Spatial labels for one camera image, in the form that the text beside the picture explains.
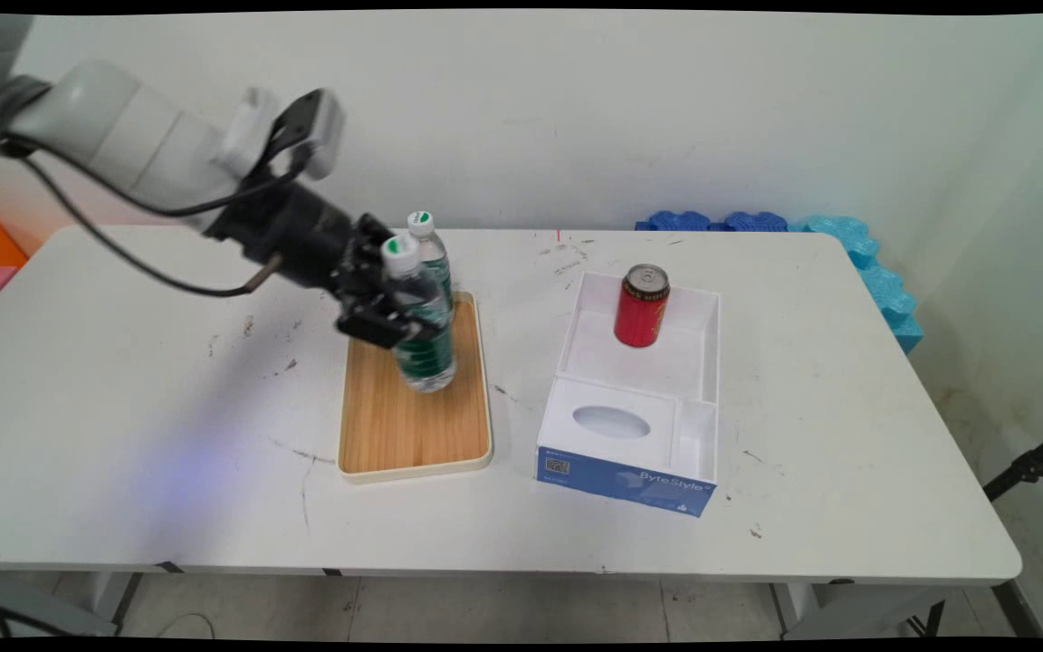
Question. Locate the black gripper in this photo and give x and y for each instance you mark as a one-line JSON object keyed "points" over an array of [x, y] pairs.
{"points": [[295, 231]]}

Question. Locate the green label water bottle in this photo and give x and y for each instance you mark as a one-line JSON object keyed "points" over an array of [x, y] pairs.
{"points": [[428, 240], [431, 362]]}

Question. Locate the wooden tray with cream rim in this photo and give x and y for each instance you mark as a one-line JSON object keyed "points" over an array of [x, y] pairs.
{"points": [[395, 426]]}

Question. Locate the red soda can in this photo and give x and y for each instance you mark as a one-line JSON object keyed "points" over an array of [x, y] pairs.
{"points": [[641, 312]]}

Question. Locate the blue white cardboard box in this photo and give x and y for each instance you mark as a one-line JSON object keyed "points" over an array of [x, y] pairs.
{"points": [[612, 471]]}

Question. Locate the dark blue foam mat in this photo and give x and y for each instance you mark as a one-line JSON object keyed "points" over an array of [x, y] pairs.
{"points": [[755, 221], [675, 221]]}

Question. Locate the white table leg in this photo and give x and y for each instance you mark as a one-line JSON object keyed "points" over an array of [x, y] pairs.
{"points": [[110, 598]]}

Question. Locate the light blue foam mat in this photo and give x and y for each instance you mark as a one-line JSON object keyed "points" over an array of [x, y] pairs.
{"points": [[879, 281]]}

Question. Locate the black tripod stand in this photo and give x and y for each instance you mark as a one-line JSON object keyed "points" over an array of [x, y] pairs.
{"points": [[1028, 469]]}

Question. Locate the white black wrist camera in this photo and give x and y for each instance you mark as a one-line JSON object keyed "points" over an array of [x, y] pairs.
{"points": [[315, 127]]}

